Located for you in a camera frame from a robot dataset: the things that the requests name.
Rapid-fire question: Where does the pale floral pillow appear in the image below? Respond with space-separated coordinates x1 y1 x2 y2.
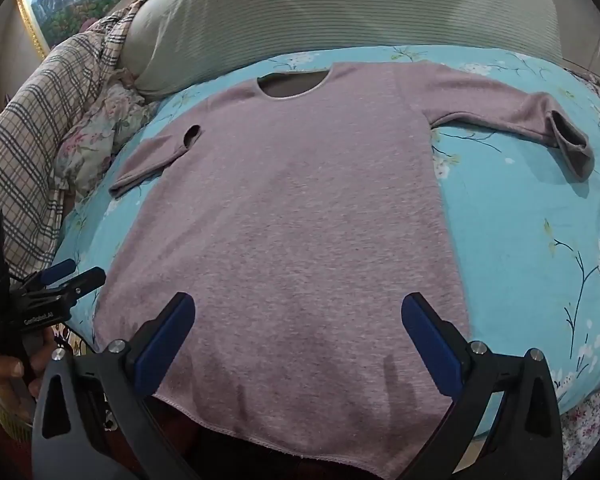
55 82 158 201

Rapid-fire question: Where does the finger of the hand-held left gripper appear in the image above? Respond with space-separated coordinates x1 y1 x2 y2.
41 258 78 285
55 266 107 307

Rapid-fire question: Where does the plaid cloth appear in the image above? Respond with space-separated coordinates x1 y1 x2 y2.
0 0 153 411

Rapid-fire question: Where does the gold-framed landscape painting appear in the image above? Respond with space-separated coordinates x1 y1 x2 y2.
15 0 161 58

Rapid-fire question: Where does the grey-green striped pillow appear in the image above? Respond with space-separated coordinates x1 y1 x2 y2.
121 0 565 101

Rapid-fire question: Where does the blue floral bedsheet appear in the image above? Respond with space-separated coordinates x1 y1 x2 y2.
50 46 600 411

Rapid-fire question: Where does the pink knit sweater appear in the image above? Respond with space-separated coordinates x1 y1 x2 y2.
92 61 595 480

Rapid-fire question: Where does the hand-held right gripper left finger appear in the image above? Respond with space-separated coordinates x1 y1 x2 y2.
31 291 197 480

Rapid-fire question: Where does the person's left hand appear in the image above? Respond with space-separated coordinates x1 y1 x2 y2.
0 327 57 413

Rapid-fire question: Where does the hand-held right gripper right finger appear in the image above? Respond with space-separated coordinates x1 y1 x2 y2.
401 292 564 480

